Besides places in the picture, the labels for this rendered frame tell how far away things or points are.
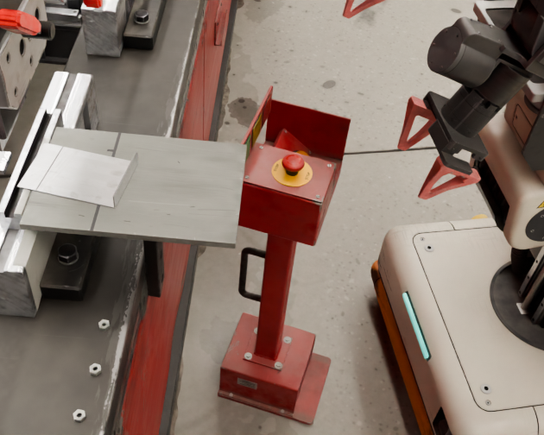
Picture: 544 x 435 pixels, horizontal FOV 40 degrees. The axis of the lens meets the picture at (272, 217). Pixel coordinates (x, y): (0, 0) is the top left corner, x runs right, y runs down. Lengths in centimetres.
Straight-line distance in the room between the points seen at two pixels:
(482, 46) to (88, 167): 51
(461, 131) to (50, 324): 58
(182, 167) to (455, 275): 104
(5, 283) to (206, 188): 27
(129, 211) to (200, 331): 111
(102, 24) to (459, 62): 69
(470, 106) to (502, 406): 90
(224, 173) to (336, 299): 118
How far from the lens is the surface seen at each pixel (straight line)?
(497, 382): 174
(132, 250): 106
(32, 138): 105
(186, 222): 92
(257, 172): 130
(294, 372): 183
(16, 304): 99
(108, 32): 137
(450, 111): 98
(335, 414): 193
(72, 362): 97
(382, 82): 286
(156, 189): 96
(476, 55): 91
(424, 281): 185
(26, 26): 72
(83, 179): 98
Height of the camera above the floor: 169
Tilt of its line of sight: 48 degrees down
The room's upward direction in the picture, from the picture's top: 6 degrees clockwise
